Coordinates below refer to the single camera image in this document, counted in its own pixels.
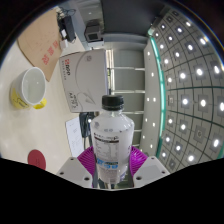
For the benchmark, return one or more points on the clear plastic water bottle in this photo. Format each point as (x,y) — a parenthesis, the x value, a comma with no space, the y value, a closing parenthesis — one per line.
(111,140)

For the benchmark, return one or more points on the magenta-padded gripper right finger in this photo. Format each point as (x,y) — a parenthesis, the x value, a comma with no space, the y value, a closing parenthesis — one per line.
(150,170)

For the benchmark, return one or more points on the group of ceiling lights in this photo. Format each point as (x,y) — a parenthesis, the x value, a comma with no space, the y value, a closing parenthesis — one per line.
(185,101)

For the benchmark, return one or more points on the old grey monitor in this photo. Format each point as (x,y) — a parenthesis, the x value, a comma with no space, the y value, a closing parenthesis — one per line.
(94,33)

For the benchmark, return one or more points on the flat round red coaster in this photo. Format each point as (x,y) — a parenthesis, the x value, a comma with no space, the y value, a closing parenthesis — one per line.
(36,159)

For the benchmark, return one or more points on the white and yellow mug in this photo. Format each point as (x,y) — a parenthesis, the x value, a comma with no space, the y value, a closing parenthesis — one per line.
(31,86)

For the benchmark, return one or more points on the black power adapter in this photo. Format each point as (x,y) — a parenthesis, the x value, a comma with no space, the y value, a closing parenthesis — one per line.
(68,28)

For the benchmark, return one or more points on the white cardboard paper box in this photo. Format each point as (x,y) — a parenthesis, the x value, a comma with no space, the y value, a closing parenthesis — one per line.
(83,76)

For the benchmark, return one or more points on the brown paper envelope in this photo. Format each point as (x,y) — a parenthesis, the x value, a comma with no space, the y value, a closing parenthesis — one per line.
(40,43)

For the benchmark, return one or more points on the black desk phone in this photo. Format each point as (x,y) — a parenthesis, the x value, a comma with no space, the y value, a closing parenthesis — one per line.
(85,123)

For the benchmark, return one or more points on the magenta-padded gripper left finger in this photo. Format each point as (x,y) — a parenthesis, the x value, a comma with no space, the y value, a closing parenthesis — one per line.
(75,170)

